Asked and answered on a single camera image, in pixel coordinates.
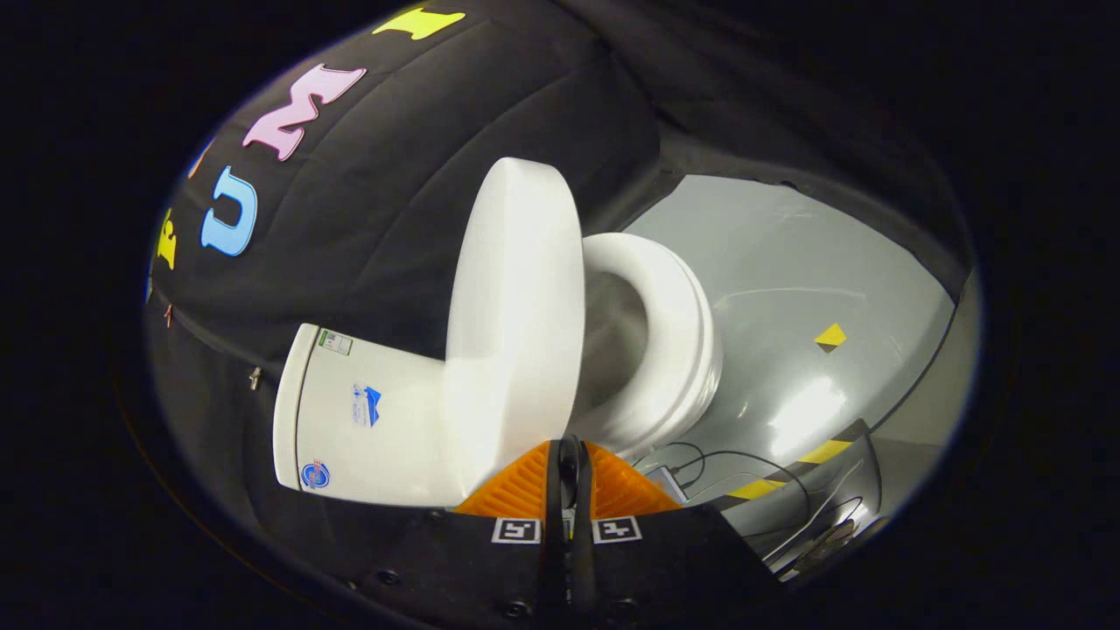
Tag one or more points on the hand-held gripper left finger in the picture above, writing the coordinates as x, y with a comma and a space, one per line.
557, 560

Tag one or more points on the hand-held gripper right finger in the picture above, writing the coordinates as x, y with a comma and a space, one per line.
584, 560

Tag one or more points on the white toilet lid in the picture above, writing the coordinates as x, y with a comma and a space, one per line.
516, 315

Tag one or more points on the white ceramic toilet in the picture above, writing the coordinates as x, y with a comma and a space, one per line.
367, 437

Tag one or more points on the white toilet seat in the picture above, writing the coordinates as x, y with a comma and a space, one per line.
682, 315

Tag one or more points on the small grey device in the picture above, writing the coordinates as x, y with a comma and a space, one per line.
665, 483

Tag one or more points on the yellow black hazard tape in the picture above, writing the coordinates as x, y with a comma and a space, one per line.
822, 451

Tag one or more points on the yellow tape square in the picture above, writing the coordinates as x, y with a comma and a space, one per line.
830, 335

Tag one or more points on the silver cloth clip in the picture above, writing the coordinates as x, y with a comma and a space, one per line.
255, 378

